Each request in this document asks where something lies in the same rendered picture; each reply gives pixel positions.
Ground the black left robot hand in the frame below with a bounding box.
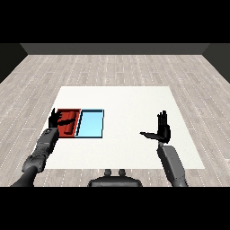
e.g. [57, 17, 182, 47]
[48, 107, 76, 130]

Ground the light blue shallow open box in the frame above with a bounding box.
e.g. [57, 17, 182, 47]
[74, 108, 105, 139]

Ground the dark grey robot body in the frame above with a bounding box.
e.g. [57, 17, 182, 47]
[86, 168, 144, 188]

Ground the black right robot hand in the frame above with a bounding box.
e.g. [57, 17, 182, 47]
[138, 110, 172, 145]

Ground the red shallow open box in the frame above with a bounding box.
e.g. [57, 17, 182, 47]
[55, 108, 82, 139]

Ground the small red can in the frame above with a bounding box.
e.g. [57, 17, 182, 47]
[63, 111, 79, 136]

